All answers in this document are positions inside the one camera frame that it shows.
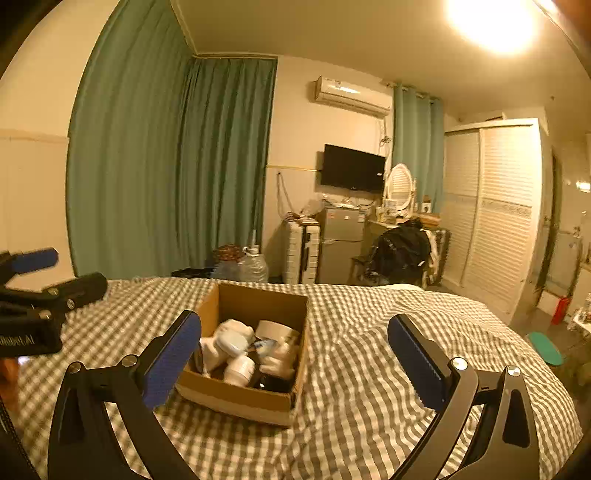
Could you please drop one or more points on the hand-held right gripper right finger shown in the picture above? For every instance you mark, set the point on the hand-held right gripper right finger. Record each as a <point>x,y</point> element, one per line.
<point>420,364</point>

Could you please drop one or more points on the dark striped suitcase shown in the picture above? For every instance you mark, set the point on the dark striped suitcase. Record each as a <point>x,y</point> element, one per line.
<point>441,254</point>

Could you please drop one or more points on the clear water jug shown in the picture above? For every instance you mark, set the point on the clear water jug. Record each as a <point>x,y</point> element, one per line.
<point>253,266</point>

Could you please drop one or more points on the patterned bag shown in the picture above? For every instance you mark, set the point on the patterned bag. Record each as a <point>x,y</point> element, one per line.
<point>227,254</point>

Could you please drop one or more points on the wooden chair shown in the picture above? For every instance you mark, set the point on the wooden chair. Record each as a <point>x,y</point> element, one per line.
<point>358,267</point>

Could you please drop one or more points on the black round item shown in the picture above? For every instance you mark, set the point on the black round item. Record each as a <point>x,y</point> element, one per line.
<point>272,384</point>

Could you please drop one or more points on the red fire extinguisher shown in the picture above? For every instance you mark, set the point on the red fire extinguisher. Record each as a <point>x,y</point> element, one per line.
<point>561,310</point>

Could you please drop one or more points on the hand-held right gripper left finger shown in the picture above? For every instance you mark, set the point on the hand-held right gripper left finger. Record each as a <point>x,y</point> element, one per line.
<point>171,364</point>

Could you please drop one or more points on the green curtain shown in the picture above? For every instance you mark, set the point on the green curtain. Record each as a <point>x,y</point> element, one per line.
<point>226,161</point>
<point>418,138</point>
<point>129,161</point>

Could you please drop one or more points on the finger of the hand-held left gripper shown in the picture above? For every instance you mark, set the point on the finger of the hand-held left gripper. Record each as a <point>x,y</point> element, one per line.
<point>83,286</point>
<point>34,260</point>

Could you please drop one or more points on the white tape roll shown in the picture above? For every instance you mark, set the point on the white tape roll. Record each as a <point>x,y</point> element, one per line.
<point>272,328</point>

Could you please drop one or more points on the clear plastic bag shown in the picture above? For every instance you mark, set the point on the clear plastic bag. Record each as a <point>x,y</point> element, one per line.
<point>313,207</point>

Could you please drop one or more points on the cardboard box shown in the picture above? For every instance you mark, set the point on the cardboard box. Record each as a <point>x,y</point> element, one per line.
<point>244,406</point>

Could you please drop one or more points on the white oval mirror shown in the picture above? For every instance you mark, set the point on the white oval mirror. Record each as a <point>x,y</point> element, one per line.
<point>400,187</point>

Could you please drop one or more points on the small white bottle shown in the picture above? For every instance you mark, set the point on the small white bottle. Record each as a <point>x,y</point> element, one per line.
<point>279,364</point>

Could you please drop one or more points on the white cream tube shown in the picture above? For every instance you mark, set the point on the white cream tube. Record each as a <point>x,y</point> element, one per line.
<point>264,346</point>

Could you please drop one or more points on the white rack with bottles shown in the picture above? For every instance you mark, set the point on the white rack with bottles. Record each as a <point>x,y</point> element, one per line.
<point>584,318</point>

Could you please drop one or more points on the black wall television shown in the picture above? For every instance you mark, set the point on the black wall television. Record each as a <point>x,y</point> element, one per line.
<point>353,167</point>

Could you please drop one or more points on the silver small fridge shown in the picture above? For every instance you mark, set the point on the silver small fridge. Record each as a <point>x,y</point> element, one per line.
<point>340,249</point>

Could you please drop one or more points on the grey white checked blanket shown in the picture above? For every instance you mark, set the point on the grey white checked blanket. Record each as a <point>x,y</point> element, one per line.
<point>360,392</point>

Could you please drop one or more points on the white suitcase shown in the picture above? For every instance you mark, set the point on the white suitcase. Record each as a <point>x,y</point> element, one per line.
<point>300,254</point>

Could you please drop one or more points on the ceiling light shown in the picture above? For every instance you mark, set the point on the ceiling light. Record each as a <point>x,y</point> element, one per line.
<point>494,21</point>

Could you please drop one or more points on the white air conditioner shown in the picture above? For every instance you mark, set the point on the white air conditioner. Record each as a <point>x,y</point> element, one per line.
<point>350,96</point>

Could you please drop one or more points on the white louvred wardrobe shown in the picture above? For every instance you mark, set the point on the white louvred wardrobe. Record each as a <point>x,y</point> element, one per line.
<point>498,217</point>

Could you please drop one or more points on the black backpack on chair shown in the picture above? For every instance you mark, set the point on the black backpack on chair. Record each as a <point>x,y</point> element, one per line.
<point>399,254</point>

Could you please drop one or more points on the dressing table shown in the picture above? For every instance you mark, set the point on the dressing table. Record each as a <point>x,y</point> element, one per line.
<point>376,224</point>

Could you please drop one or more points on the green oval pad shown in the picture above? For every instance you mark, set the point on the green oval pad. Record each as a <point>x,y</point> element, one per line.
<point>547,348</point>

